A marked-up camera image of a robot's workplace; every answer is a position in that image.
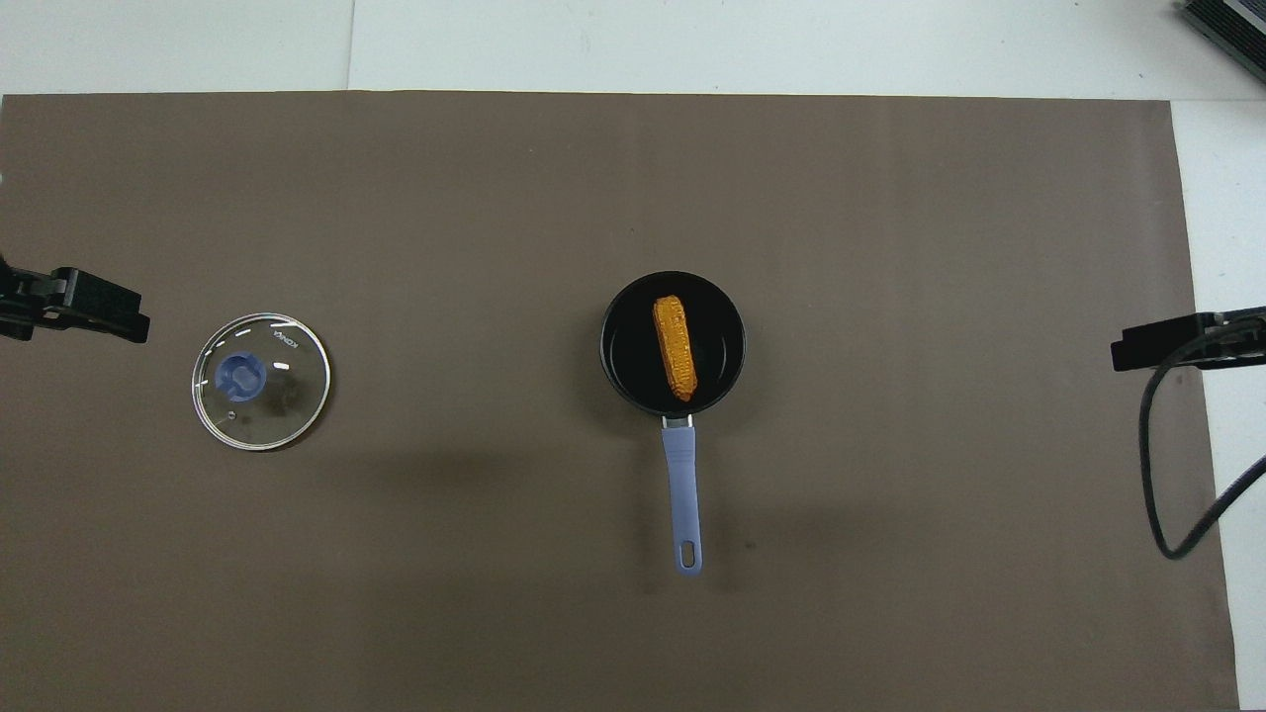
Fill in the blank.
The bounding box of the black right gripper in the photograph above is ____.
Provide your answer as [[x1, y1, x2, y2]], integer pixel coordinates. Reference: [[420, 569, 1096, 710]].
[[1113, 307, 1266, 374]]

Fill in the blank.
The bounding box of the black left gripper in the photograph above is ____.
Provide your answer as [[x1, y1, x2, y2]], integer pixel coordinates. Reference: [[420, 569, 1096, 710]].
[[0, 255, 151, 345]]

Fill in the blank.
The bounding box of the glass lid with blue knob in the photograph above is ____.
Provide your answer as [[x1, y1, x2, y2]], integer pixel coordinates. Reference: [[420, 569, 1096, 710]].
[[191, 312, 331, 452]]

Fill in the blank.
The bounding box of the yellow corn cob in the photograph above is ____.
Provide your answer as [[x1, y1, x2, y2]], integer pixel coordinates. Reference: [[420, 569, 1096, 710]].
[[652, 294, 699, 402]]

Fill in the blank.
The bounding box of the dark ribbed box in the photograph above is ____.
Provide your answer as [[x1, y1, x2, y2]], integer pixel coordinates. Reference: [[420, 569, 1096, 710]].
[[1177, 0, 1266, 82]]

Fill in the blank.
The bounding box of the brown table mat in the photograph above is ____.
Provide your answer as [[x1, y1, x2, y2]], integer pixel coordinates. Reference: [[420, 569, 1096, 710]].
[[0, 91, 1239, 712]]

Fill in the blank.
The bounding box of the dark pot with blue handle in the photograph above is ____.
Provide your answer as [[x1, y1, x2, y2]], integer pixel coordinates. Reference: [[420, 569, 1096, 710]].
[[600, 270, 747, 578]]

